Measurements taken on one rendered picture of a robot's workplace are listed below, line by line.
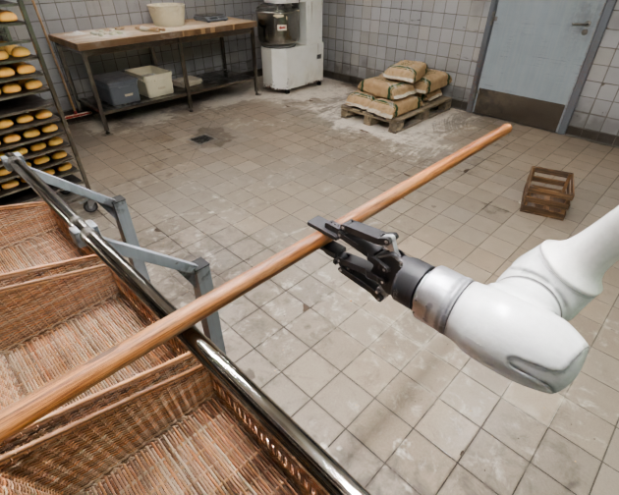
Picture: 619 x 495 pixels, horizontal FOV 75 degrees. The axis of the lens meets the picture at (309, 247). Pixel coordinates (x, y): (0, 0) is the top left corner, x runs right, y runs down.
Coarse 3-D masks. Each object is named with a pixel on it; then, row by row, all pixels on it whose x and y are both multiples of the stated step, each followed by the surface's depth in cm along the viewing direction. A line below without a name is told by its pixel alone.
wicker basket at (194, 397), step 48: (192, 384) 104; (96, 432) 88; (144, 432) 99; (192, 432) 105; (240, 432) 105; (0, 480) 74; (48, 480) 84; (96, 480) 94; (192, 480) 95; (240, 480) 95; (288, 480) 95
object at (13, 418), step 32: (448, 160) 96; (384, 192) 82; (288, 256) 65; (224, 288) 58; (160, 320) 53; (192, 320) 55; (128, 352) 50; (64, 384) 45; (0, 416) 42; (32, 416) 43
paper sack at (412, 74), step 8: (416, 64) 449; (424, 64) 458; (392, 72) 438; (400, 72) 435; (408, 72) 432; (416, 72) 434; (424, 72) 462; (392, 80) 445; (400, 80) 435; (408, 80) 432; (416, 80) 441
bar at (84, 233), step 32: (96, 192) 125; (128, 224) 135; (128, 256) 87; (160, 256) 93; (192, 352) 54; (224, 352) 124; (224, 384) 50; (256, 416) 47; (288, 416) 46; (288, 448) 44; (320, 448) 43; (320, 480) 41; (352, 480) 40
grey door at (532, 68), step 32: (512, 0) 418; (544, 0) 399; (576, 0) 382; (608, 0) 365; (512, 32) 430; (544, 32) 410; (576, 32) 392; (480, 64) 464; (512, 64) 443; (544, 64) 421; (576, 64) 403; (480, 96) 481; (512, 96) 457; (544, 96) 434; (576, 96) 413; (544, 128) 447
